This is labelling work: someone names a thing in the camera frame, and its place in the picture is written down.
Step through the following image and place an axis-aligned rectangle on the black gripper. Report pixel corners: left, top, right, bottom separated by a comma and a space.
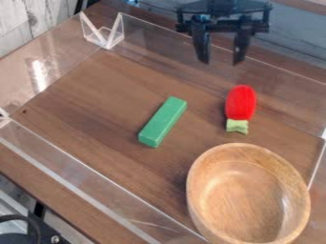
176, 0, 272, 65

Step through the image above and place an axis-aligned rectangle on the red plush toy green stem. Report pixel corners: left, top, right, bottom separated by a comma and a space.
224, 85, 257, 134

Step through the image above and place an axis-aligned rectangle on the green rectangular block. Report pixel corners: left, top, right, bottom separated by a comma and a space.
137, 96, 186, 148

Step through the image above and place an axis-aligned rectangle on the oval wooden bowl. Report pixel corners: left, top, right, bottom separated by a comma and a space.
185, 143, 311, 244

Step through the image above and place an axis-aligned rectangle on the black clamp with bolt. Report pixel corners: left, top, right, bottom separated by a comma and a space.
28, 213, 70, 244

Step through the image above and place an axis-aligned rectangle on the clear acrylic back wall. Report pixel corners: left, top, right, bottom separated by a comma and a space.
114, 13, 326, 137

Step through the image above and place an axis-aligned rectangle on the clear acrylic wall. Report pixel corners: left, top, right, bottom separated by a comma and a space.
0, 118, 207, 244
114, 13, 326, 137

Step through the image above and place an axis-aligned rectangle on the clear acrylic corner bracket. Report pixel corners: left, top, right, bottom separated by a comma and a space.
78, 12, 124, 50

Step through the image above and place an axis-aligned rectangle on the clear acrylic front wall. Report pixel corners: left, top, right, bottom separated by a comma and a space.
0, 118, 207, 244

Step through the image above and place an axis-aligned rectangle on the black cable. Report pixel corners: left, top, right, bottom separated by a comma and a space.
0, 214, 41, 244

